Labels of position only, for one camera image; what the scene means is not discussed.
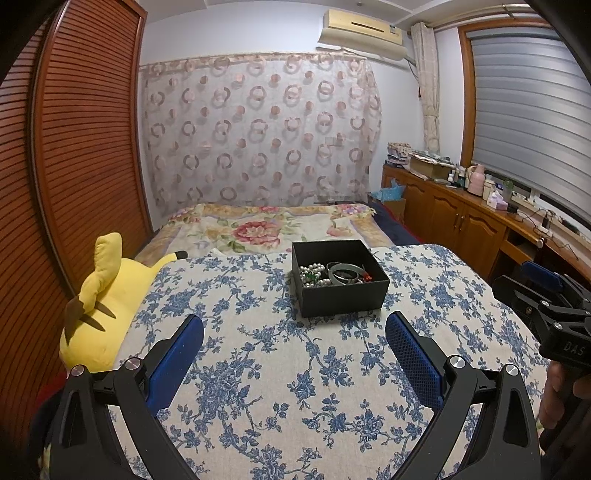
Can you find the wall air conditioner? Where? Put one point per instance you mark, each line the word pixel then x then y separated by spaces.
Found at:
pixel 360 34

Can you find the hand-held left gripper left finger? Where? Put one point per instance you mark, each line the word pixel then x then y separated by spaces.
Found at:
pixel 178 350

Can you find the cardboard box with papers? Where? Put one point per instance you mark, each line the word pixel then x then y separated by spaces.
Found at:
pixel 431 167

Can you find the blue floral bedspread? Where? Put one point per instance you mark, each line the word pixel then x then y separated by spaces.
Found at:
pixel 286 369

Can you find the dark blue bedding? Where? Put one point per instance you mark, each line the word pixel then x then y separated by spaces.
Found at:
pixel 392 226

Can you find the wooden side cabinet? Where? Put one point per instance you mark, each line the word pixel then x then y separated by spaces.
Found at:
pixel 461 221

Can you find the circle patterned sheer curtain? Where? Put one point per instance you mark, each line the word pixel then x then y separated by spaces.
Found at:
pixel 258 134

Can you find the green bottle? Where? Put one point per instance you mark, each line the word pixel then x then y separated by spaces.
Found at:
pixel 508 189

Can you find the person's right hand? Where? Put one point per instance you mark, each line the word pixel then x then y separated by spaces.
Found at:
pixel 553 397

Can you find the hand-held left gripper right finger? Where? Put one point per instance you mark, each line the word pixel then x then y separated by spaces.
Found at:
pixel 415 357

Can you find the pink floral blanket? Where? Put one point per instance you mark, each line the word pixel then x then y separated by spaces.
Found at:
pixel 258 230

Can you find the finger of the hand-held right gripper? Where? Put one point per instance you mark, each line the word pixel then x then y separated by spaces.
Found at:
pixel 542 274
pixel 524 297

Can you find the pale green jade bangle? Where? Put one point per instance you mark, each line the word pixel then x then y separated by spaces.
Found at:
pixel 344 266

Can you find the pink tissue box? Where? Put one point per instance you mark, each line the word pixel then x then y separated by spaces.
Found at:
pixel 498 200

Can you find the brown slatted wardrobe door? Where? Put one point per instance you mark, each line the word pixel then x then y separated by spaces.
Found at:
pixel 78 138

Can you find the grey window blind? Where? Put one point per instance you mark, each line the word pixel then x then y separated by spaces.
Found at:
pixel 531 106

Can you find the pink thermos jug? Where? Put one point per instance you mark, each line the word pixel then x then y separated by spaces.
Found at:
pixel 476 181

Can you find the engraved silver bangle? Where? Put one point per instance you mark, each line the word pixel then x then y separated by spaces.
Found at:
pixel 346 278

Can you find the yellow plush toy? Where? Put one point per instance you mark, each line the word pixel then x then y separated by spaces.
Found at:
pixel 115 295

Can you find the beige window curtain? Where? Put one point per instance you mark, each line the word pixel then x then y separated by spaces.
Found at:
pixel 429 92

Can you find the black jewelry box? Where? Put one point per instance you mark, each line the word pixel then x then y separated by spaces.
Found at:
pixel 344 300

